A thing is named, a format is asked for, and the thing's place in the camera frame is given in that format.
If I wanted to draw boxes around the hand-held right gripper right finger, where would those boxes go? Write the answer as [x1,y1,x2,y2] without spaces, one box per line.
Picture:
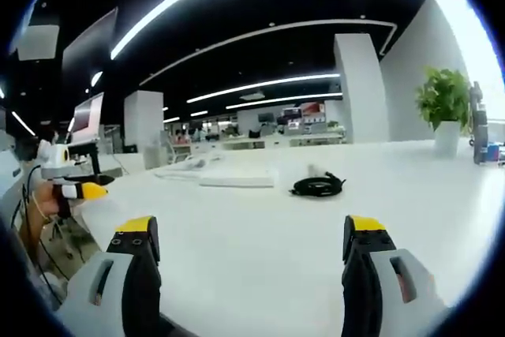
[340,214,455,337]

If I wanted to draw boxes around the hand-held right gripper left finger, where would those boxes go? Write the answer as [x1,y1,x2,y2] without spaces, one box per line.
[54,215,163,337]

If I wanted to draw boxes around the white power strip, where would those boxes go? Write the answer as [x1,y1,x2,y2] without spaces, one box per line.
[198,167,280,189]

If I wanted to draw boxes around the white desk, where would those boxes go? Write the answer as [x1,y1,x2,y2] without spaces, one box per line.
[74,137,505,337]

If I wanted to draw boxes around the straight ceiling light strip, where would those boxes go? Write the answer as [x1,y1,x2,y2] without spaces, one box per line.
[185,73,342,104]
[224,92,344,111]

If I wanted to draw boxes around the person's left hand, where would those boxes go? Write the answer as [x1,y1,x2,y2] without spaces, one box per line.
[32,184,69,221]

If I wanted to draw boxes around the black monitor stand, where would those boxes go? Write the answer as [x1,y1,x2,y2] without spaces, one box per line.
[66,140,104,177]

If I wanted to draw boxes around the computer monitor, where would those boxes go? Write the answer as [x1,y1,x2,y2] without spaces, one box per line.
[67,91,106,145]

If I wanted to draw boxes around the office chair base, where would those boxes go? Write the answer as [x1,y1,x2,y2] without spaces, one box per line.
[49,214,98,265]

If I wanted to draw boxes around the white folded cloth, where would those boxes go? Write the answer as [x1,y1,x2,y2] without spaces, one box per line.
[153,153,226,181]

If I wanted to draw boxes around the blue box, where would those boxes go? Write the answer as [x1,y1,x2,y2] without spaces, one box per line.
[487,142,505,167]

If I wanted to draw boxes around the green plant in white pot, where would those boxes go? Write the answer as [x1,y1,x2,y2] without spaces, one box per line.
[413,65,473,159]

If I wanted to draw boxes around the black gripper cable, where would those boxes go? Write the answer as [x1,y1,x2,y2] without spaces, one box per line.
[19,163,64,306]

